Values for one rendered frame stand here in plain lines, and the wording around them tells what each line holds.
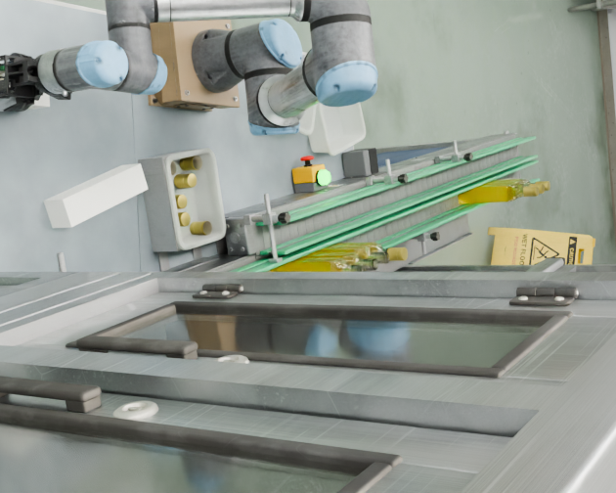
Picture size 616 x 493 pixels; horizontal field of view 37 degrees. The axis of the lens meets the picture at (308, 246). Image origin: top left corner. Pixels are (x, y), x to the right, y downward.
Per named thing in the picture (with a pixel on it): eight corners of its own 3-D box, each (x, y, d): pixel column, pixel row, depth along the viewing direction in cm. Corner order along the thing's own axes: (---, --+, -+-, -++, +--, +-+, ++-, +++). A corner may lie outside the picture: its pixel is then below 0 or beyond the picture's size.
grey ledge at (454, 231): (300, 302, 260) (334, 303, 254) (296, 273, 259) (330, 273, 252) (446, 234, 336) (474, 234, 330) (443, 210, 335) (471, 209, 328)
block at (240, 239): (226, 256, 229) (247, 256, 225) (220, 219, 227) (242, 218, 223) (235, 253, 232) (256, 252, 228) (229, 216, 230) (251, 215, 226)
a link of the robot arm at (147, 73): (166, 31, 166) (122, 22, 157) (173, 92, 166) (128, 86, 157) (136, 40, 170) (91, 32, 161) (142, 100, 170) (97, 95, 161)
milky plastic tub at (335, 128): (293, 103, 267) (318, 100, 262) (331, 85, 284) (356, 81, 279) (306, 159, 272) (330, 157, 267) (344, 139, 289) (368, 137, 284)
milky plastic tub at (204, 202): (154, 252, 216) (181, 252, 211) (138, 158, 213) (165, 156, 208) (201, 237, 230) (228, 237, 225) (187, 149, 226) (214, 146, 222)
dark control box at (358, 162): (343, 178, 286) (366, 176, 281) (339, 153, 284) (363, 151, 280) (357, 174, 292) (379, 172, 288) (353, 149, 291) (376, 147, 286)
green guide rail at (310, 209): (255, 226, 227) (281, 225, 223) (254, 222, 227) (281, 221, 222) (516, 140, 368) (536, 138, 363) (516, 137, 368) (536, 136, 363)
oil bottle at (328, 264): (271, 284, 233) (341, 285, 221) (268, 262, 232) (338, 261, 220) (284, 278, 238) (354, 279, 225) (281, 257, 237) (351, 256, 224)
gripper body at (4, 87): (-16, 57, 163) (27, 47, 157) (23, 62, 171) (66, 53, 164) (-14, 100, 164) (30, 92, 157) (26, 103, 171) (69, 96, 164)
